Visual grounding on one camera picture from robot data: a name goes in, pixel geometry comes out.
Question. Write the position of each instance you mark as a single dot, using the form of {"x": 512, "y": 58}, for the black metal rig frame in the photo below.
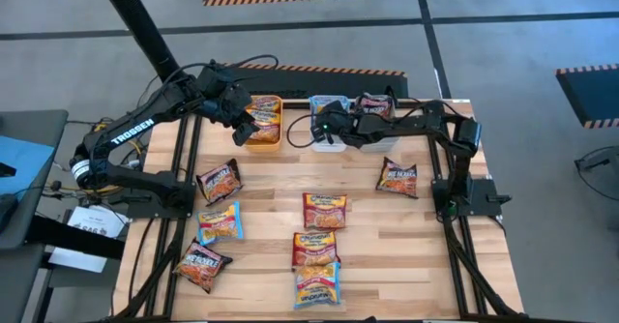
{"x": 296, "y": 104}

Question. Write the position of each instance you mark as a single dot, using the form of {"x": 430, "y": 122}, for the orange plastic bin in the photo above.
{"x": 263, "y": 147}

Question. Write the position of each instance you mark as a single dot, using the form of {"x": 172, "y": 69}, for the grey plastic bin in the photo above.
{"x": 387, "y": 145}

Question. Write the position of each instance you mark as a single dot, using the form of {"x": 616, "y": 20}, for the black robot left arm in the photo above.
{"x": 130, "y": 132}

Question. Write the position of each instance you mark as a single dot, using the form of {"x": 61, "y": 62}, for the black desk crossbar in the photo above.
{"x": 72, "y": 238}

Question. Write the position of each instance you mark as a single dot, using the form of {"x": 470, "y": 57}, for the black computer mouse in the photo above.
{"x": 6, "y": 212}

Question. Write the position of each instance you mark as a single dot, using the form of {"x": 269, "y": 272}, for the plain white paper sheet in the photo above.
{"x": 77, "y": 260}

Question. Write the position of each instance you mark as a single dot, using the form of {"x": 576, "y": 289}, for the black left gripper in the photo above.
{"x": 225, "y": 98}

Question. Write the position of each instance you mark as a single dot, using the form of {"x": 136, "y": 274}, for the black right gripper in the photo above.
{"x": 336, "y": 122}

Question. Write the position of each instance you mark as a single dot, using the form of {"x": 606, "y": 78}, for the small black desk object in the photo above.
{"x": 6, "y": 169}

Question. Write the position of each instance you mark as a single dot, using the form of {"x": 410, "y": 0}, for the red Maruchan ramen pack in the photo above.
{"x": 265, "y": 103}
{"x": 324, "y": 211}
{"x": 265, "y": 127}
{"x": 314, "y": 248}

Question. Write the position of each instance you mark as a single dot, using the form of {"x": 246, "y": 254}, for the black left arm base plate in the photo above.
{"x": 145, "y": 213}

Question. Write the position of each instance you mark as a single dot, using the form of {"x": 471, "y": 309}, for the blue Maruchan ramen pack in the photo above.
{"x": 218, "y": 222}
{"x": 329, "y": 101}
{"x": 316, "y": 284}

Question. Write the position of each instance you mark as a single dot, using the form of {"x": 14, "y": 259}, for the white plastic bin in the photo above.
{"x": 334, "y": 147}

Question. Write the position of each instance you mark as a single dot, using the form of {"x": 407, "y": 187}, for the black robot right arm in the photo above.
{"x": 416, "y": 120}

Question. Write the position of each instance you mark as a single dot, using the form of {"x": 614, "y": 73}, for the grey desk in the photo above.
{"x": 38, "y": 129}

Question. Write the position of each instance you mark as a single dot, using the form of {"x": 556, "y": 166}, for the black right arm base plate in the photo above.
{"x": 486, "y": 197}

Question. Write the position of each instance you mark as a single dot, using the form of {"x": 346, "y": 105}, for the printed white paper sheet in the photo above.
{"x": 94, "y": 221}

